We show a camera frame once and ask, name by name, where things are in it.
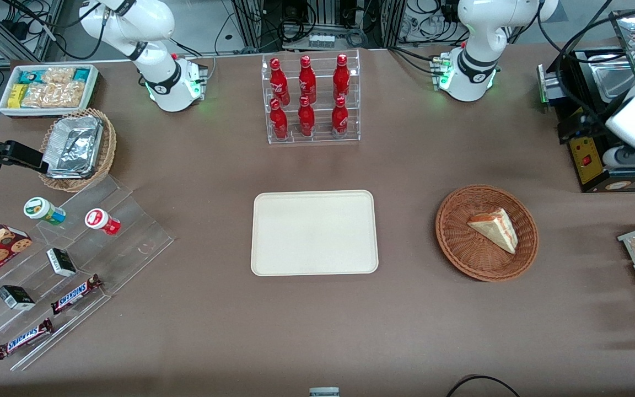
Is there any light wicker basket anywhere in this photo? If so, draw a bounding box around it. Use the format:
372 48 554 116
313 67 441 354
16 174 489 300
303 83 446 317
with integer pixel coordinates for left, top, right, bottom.
38 108 117 193

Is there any clear acrylic stepped stand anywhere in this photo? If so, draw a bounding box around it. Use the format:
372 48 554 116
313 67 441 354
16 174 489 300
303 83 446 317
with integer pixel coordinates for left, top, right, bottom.
0 174 175 371

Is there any red lid cup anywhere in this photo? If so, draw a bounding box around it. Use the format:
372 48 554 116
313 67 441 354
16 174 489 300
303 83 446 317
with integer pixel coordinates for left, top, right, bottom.
84 208 121 237

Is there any triangular sandwich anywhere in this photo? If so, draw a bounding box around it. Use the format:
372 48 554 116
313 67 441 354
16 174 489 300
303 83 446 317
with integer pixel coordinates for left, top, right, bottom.
466 207 519 255

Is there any clear bag of rice crackers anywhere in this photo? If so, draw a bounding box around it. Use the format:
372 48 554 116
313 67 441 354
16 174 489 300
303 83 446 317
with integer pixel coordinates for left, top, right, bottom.
21 82 85 109
42 66 77 84

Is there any Snickers bar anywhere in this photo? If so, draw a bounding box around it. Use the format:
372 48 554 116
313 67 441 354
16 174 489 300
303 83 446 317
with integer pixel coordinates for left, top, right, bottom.
50 273 104 315
0 318 55 361

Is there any black appliance with yellow panel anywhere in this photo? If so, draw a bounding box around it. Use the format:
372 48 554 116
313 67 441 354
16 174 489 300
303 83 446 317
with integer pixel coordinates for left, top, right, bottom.
537 47 635 193

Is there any clear acrylic bottle rack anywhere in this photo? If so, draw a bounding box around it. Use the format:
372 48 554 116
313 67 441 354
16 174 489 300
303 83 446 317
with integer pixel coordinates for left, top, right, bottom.
261 49 362 146

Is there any small black box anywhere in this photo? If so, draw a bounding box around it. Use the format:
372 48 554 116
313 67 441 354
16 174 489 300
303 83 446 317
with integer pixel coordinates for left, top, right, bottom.
46 248 78 278
0 285 36 311

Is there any red cola bottle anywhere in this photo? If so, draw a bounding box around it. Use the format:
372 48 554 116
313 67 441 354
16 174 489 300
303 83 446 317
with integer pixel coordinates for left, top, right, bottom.
270 98 289 141
297 96 316 138
331 96 349 137
298 55 318 105
269 57 291 107
332 53 351 103

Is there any aluminium frame structure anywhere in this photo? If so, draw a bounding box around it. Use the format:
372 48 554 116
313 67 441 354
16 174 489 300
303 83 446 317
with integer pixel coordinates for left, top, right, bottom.
229 0 424 51

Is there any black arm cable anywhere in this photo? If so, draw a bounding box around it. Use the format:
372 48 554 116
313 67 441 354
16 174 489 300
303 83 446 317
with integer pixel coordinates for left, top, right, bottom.
536 0 635 132

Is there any green lid cup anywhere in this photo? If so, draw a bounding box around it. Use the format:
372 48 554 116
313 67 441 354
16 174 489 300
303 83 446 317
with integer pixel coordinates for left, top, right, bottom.
23 197 67 226

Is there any brown wicker basket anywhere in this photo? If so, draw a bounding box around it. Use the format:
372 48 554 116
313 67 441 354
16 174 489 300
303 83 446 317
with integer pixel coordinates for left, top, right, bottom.
435 184 540 283

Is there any aluminium foil tray stack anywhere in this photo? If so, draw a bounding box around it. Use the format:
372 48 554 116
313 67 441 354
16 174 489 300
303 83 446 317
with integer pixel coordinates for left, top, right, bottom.
42 115 104 180

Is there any white plastic snack container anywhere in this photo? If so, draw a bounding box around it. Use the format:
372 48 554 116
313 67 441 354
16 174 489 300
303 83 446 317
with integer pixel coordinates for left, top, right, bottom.
0 63 100 119

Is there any cream plastic tray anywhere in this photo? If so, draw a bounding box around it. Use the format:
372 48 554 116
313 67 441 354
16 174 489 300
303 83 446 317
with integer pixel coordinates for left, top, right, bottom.
250 190 380 277

